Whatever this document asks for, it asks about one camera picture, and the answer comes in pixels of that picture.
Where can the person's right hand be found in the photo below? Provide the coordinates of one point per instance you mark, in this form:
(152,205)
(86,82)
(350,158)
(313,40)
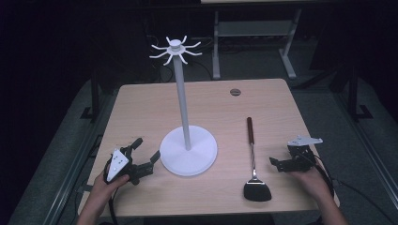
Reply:
(308,182)

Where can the white metal table frame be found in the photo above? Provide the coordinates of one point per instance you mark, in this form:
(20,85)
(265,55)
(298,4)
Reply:
(250,28)

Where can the metal floor rail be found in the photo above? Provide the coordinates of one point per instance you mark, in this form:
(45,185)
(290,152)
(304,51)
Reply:
(372,156)
(67,184)

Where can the white hook rack stand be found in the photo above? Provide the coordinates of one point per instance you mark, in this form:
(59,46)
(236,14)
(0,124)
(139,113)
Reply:
(187,153)

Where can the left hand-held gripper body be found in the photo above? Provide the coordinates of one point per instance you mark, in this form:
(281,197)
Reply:
(118,162)

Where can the black metal stand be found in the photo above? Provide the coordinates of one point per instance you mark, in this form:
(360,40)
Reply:
(94,97)
(353,93)

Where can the person's left hand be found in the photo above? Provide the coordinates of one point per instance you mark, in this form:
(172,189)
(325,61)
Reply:
(104,187)

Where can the grey round table grommet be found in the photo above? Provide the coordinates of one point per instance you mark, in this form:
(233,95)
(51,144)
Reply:
(235,92)

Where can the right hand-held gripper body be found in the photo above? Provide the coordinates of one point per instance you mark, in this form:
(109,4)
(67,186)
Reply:
(301,154)

